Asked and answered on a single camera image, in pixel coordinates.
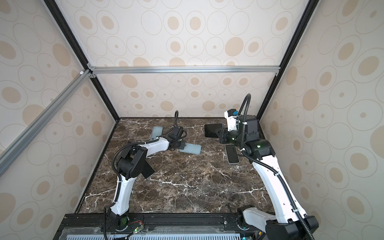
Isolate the pink phone black screen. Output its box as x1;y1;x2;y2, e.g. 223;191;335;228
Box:
225;144;240;164

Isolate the blue phone black screen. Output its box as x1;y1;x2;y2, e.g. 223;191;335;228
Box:
204;123;224;138

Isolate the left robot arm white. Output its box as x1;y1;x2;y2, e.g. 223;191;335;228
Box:
104;111;187;231

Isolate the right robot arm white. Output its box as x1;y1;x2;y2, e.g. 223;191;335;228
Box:
216;94;319;240

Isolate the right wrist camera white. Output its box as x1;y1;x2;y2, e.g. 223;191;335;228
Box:
224;109;238;132

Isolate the silver aluminium rail back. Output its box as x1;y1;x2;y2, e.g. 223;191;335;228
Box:
88;66;280;74

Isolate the silver aluminium rail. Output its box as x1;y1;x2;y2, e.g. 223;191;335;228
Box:
88;66;280;74
1;70;91;175

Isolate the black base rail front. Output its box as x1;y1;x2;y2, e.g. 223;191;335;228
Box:
54;213;267;240

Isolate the black corner frame post left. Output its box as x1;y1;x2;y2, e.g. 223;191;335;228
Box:
44;0;120;122

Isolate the black corner frame post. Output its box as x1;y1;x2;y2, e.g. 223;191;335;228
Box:
44;0;120;122
256;0;320;121

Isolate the black corner frame post right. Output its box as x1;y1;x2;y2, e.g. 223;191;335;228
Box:
256;0;320;121

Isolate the silver aluminium rail left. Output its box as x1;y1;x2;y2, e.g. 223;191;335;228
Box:
1;70;91;175

